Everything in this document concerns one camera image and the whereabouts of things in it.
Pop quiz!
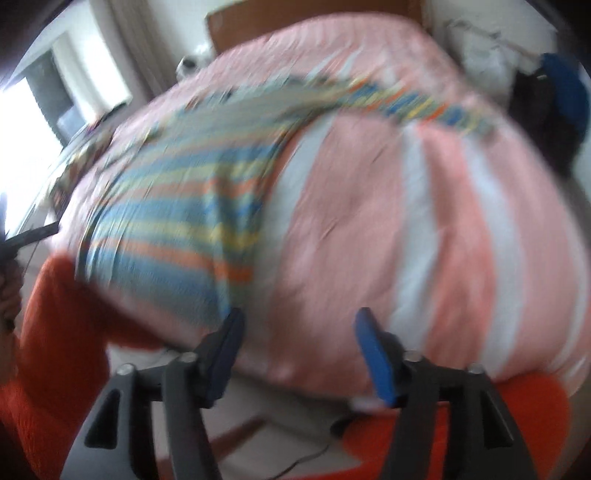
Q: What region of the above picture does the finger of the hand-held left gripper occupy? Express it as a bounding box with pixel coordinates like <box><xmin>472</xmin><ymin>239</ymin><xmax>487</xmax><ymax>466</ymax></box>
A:
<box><xmin>10</xmin><ymin>223</ymin><xmax>62</xmax><ymax>245</ymax></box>

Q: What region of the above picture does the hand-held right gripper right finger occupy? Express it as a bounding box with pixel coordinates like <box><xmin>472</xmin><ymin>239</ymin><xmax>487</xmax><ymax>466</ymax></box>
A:
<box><xmin>354</xmin><ymin>308</ymin><xmax>539</xmax><ymax>480</ymax></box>

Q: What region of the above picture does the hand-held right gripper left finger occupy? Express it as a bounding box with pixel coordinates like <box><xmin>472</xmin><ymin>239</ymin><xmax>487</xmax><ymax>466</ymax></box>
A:
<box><xmin>60</xmin><ymin>308</ymin><xmax>245</xmax><ymax>480</ymax></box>

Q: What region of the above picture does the multicolour striped blanket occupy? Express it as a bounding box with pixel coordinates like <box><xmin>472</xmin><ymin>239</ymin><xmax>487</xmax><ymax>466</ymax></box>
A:
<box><xmin>76</xmin><ymin>74</ymin><xmax>496</xmax><ymax>326</ymax></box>

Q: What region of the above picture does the person's left forearm orange sleeve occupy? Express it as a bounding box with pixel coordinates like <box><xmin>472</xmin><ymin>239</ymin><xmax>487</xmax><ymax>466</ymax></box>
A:
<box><xmin>0</xmin><ymin>255</ymin><xmax>163</xmax><ymax>480</ymax></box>

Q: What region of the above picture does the person's left hand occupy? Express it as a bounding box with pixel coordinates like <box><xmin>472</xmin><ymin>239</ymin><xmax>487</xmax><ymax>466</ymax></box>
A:
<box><xmin>0</xmin><ymin>264</ymin><xmax>25</xmax><ymax>334</ymax></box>

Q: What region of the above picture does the bright window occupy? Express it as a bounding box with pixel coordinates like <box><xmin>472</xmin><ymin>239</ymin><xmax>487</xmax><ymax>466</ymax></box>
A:
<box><xmin>0</xmin><ymin>28</ymin><xmax>136</xmax><ymax>234</ymax></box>

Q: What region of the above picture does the pink white striped bed cover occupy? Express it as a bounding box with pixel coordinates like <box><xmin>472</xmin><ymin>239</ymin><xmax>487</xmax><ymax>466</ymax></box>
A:
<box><xmin>50</xmin><ymin>11</ymin><xmax>591</xmax><ymax>400</ymax></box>

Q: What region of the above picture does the beige curtain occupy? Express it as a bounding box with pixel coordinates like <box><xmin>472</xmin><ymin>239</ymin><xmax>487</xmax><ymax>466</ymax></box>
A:
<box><xmin>90</xmin><ymin>0</ymin><xmax>188</xmax><ymax>100</ymax></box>

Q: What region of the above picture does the small white round object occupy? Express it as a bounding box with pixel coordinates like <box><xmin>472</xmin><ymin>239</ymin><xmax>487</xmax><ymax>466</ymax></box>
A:
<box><xmin>177</xmin><ymin>44</ymin><xmax>214</xmax><ymax>78</ymax></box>

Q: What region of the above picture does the black cloth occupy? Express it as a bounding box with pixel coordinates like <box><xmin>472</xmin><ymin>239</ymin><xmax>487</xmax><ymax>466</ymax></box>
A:
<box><xmin>507</xmin><ymin>68</ymin><xmax>583</xmax><ymax>178</ymax></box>

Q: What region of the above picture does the brown wooden headboard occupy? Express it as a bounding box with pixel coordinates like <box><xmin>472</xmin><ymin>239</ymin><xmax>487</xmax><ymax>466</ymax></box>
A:
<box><xmin>205</xmin><ymin>0</ymin><xmax>428</xmax><ymax>52</ymax></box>

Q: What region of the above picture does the white cloth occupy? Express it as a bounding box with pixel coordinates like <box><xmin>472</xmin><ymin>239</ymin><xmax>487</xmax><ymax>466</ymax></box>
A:
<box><xmin>441</xmin><ymin>13</ymin><xmax>542</xmax><ymax>99</ymax></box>

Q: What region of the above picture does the blue cloth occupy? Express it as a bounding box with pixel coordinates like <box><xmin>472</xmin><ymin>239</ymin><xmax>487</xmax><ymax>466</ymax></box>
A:
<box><xmin>539</xmin><ymin>52</ymin><xmax>591</xmax><ymax>149</ymax></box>

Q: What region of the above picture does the thin dark floor cable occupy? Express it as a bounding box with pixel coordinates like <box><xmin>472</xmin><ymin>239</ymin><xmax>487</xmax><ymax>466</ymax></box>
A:
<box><xmin>267</xmin><ymin>436</ymin><xmax>345</xmax><ymax>480</ymax></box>

